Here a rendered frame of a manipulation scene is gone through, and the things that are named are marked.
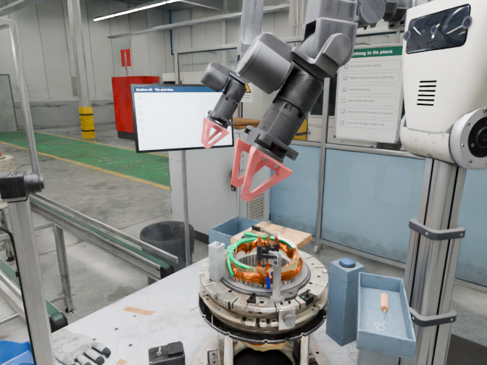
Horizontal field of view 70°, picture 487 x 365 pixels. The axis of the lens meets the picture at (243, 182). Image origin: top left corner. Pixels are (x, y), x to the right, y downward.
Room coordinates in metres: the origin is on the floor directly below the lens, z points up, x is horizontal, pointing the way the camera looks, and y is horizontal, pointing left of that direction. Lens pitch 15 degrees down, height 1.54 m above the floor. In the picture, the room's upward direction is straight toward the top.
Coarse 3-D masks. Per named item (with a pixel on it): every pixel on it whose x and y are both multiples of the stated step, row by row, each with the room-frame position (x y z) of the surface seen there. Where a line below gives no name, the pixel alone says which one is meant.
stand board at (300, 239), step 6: (264, 222) 1.21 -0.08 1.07; (264, 228) 1.15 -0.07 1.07; (270, 228) 1.15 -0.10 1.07; (276, 228) 1.15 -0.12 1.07; (288, 228) 1.15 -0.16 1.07; (240, 234) 1.10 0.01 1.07; (258, 234) 1.10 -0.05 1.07; (264, 234) 1.10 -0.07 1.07; (282, 234) 1.10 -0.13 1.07; (288, 234) 1.10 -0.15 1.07; (294, 234) 1.10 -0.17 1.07; (300, 234) 1.10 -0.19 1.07; (306, 234) 1.10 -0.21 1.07; (234, 240) 1.06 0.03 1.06; (294, 240) 1.05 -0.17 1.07; (300, 240) 1.05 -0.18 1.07; (306, 240) 1.07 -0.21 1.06; (300, 246) 1.04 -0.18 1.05
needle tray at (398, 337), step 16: (368, 288) 0.83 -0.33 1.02; (384, 288) 0.82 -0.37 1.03; (400, 288) 0.80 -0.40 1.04; (368, 304) 0.76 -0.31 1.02; (400, 304) 0.76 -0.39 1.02; (368, 320) 0.70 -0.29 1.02; (400, 320) 0.70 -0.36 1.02; (368, 336) 0.60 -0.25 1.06; (384, 336) 0.60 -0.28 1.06; (400, 336) 0.64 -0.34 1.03; (368, 352) 0.67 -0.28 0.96; (384, 352) 0.59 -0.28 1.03; (400, 352) 0.59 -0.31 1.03
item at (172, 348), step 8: (168, 344) 0.85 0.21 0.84; (176, 344) 0.85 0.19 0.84; (152, 352) 0.83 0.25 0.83; (168, 352) 0.82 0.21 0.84; (176, 352) 0.82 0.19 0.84; (184, 352) 0.83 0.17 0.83; (152, 360) 0.80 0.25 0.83; (160, 360) 0.80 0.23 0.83; (168, 360) 0.80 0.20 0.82; (176, 360) 0.81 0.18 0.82; (184, 360) 0.81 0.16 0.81
